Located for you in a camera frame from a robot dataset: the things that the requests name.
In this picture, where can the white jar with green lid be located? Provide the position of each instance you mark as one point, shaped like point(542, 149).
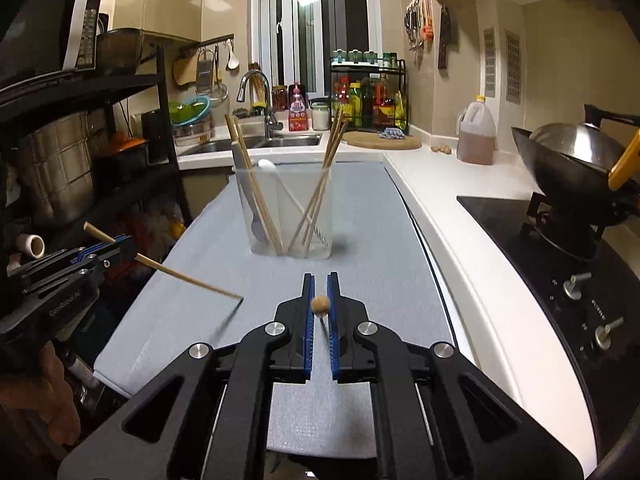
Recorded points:
point(320, 117)

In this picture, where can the metal stove knob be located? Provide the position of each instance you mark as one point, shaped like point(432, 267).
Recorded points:
point(607, 335)
point(575, 287)

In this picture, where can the black glass gas stove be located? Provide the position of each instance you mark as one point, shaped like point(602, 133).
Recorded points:
point(500, 230)

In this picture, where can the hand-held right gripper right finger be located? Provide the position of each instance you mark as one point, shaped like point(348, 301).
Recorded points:
point(336, 345)

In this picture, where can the row of green-lid spice jars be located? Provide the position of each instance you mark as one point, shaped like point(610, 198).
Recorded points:
point(362, 56)

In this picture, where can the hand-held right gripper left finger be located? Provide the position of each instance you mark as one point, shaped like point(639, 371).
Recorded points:
point(308, 345)

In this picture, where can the black spice rack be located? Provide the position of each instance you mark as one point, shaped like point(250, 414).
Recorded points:
point(405, 95)

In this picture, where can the clear plastic container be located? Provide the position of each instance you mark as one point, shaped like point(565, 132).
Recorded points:
point(322, 210)

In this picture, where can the wooden sticks bundle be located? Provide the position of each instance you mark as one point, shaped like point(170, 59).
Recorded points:
point(257, 85)

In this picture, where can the hanging wooden board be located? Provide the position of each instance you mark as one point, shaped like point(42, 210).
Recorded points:
point(184, 70)

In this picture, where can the large steel stockpot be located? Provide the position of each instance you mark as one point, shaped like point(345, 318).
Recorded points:
point(55, 170)

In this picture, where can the black wall rail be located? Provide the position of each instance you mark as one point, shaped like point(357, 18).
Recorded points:
point(205, 45)

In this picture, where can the ginger piece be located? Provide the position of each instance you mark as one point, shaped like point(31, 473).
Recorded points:
point(441, 149)

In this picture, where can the row of sauce bottles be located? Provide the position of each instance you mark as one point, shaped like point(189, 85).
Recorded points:
point(370, 102)

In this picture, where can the red chili jar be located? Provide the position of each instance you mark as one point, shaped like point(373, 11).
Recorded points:
point(280, 97)

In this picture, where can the window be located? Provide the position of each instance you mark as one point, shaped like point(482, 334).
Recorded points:
point(310, 20)

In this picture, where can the plastic oil jug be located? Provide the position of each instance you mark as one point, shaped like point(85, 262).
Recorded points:
point(475, 145)

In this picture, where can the white spoon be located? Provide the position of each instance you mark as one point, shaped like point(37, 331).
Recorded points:
point(267, 166)

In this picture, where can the dark glass bowl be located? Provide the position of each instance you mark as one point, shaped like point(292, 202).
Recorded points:
point(119, 52)

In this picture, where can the steel pot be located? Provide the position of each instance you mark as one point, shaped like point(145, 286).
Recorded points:
point(192, 135)

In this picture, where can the green and blue colanders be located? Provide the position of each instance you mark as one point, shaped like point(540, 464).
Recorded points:
point(189, 110)

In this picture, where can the red dish soap bottle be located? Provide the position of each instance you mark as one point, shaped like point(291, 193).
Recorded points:
point(298, 110)

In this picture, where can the microwave oven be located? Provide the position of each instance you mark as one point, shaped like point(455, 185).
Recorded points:
point(45, 35)

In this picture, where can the blue cloth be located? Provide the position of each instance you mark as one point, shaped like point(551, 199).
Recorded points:
point(393, 133)

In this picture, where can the wooden chopstick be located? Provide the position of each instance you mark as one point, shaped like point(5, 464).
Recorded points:
point(200, 285)
point(340, 132)
point(239, 127)
point(230, 127)
point(334, 125)
point(327, 155)
point(320, 305)

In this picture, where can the hanging metal grater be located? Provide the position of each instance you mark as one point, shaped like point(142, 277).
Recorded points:
point(204, 72)

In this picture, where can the black appliance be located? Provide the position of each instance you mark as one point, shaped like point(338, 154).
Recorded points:
point(156, 137)

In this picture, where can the wall vent grille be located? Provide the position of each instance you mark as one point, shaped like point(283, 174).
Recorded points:
point(512, 67)
point(489, 62)

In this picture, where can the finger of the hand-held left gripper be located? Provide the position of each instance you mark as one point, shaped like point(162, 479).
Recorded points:
point(75, 254)
point(100, 262)

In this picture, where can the steel faucet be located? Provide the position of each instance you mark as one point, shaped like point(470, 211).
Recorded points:
point(270, 120)

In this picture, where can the steel double sink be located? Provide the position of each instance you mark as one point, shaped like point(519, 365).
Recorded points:
point(280, 142)

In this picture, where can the grey foam mat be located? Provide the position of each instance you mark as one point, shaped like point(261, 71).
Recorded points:
point(370, 240)

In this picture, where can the black wok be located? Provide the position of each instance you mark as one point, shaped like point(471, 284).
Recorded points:
point(560, 175)

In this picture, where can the hanging cleaver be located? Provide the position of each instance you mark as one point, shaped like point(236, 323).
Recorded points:
point(445, 35)

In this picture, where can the black shelf rack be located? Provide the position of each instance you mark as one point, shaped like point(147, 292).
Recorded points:
point(165, 110)

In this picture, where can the person's left hand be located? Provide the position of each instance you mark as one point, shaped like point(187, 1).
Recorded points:
point(57, 395)

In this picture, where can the white tube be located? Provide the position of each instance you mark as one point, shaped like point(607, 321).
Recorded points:
point(31, 246)

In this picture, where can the hanging white ladle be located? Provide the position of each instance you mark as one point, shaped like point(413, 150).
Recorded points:
point(233, 60)

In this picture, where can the black pot with orange lid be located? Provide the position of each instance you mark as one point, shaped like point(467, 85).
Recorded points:
point(122, 157)

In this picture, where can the hanging kitchen tools on hooks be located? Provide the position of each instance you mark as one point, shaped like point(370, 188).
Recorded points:
point(419, 20)

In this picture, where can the round wooden cutting board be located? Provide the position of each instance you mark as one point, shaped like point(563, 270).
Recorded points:
point(365, 141)

